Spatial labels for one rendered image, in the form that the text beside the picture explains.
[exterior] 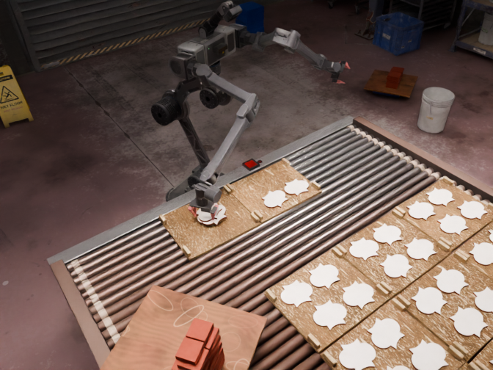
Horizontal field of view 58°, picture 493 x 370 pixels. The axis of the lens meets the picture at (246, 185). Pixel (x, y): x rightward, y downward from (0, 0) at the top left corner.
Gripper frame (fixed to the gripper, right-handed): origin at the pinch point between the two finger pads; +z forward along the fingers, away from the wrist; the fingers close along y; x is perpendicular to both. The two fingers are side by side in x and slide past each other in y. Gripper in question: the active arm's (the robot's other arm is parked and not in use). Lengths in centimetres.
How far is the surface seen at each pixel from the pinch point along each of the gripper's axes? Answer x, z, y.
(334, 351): -53, 6, 73
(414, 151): 86, 1, 101
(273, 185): 37.7, 3.8, 26.4
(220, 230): -2.3, 5.0, 9.1
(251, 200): 22.5, 4.2, 18.0
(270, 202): 22.0, 3.0, 28.7
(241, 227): 1.8, 4.8, 19.0
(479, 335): -32, 4, 126
